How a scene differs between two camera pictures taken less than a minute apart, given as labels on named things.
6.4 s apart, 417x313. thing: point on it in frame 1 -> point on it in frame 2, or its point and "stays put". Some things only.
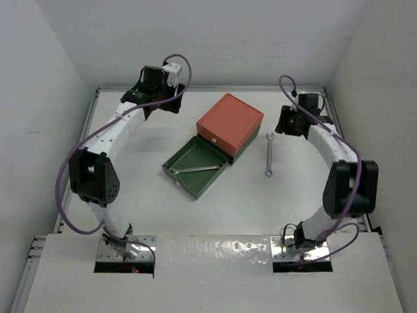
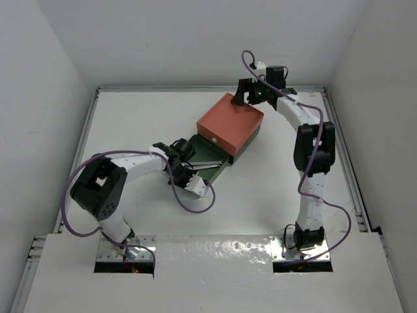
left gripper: (172, 90) -> (190, 173)
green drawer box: (198, 152) stays put
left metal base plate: (105, 253) stays put
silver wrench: (268, 172) -> (204, 167)
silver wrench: (177, 172) -> (193, 163)
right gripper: (283, 126) -> (247, 86)
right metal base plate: (283, 249) stays put
